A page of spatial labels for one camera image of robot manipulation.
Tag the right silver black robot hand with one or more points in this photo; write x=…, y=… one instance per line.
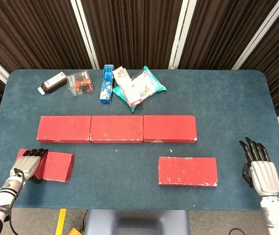
x=264, y=173

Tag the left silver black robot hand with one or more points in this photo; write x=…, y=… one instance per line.
x=26, y=166

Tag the red brick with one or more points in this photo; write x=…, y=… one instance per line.
x=169, y=128
x=56, y=166
x=116, y=128
x=185, y=171
x=63, y=128

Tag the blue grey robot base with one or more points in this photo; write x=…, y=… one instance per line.
x=136, y=222

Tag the yellow floor tape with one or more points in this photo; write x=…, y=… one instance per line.
x=60, y=221

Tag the orange object on floor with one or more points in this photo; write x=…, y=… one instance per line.
x=75, y=231

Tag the brown bottle white cap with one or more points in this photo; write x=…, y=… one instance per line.
x=53, y=84

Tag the blue felt table cover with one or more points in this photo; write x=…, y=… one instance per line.
x=117, y=171

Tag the clear plastic box red contents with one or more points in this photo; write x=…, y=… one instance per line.
x=80, y=83

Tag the blue carton box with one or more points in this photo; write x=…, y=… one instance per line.
x=106, y=85

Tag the white floral snack packet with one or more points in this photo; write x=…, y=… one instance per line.
x=124, y=83

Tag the teal snack packet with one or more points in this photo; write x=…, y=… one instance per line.
x=157, y=83

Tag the white packet red swirl print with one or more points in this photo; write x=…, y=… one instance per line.
x=144, y=85

